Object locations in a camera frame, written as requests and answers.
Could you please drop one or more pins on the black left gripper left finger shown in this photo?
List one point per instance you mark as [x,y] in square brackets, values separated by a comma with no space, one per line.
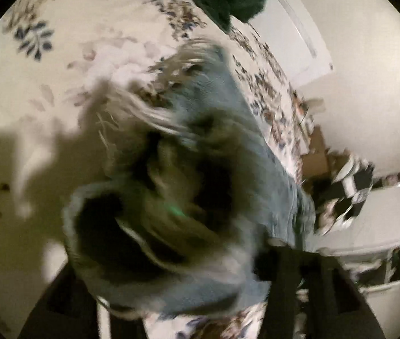
[67,310]

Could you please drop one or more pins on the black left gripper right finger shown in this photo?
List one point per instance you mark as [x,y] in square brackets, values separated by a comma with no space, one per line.
[335,307]

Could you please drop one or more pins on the blue denim ripped jeans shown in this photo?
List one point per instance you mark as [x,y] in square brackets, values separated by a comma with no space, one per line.
[191,197]

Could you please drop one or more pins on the clothes pile on rack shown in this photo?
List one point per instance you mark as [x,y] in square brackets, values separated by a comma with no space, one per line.
[339,197]

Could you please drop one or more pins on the brown cardboard box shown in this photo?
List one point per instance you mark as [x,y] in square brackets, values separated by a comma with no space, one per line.
[321,162]

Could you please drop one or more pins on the floral white bed blanket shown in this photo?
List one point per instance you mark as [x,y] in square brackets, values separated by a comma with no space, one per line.
[52,55]

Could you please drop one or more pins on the white bed headboard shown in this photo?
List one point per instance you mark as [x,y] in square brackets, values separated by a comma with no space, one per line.
[294,40]

